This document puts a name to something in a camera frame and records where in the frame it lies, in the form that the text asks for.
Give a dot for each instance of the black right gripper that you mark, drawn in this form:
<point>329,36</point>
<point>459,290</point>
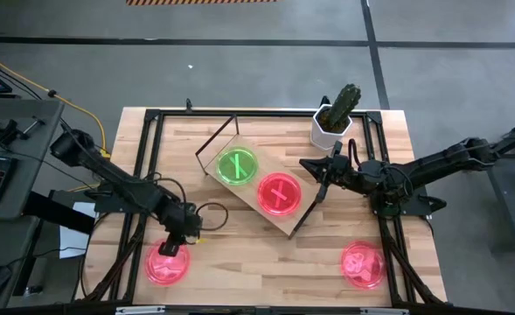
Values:
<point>344,172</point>

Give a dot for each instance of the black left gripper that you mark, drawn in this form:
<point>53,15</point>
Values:
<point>183,223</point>

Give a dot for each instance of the green translucent plastic plate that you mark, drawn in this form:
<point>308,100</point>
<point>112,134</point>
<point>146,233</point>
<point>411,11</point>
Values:
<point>237,165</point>

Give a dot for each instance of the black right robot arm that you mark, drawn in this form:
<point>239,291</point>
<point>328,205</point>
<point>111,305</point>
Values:
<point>436,164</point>

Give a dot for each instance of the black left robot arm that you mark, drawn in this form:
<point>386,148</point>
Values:
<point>108,172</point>

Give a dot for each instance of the white hexagonal plant pot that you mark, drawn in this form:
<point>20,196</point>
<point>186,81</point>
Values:
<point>320,135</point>

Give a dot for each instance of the green cactus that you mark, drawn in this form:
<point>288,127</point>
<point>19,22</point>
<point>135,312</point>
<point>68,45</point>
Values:
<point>342,107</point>

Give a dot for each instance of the white paper sheet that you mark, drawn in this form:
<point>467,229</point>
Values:
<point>71,238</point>

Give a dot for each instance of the grey desk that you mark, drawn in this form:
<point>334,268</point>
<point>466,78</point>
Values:
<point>34,184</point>

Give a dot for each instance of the black desk clamp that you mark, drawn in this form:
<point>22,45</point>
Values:
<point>10,131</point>

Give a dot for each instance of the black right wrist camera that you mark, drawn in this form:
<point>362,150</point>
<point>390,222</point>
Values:
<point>338,149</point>

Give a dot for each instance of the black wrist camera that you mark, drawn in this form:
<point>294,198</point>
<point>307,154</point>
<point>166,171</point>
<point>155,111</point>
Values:
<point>338,149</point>
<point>169,248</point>

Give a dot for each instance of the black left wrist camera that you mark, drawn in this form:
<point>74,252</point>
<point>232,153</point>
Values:
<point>169,248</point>

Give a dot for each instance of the wooden shelf with black frame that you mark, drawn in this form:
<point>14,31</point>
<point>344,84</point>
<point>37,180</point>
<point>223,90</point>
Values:
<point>248,197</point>

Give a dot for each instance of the black aluminium table frame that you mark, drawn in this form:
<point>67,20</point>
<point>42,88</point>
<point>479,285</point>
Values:
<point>261,113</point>

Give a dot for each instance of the silver metal bracket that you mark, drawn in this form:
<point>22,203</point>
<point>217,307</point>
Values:
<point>140,310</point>
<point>384,311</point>

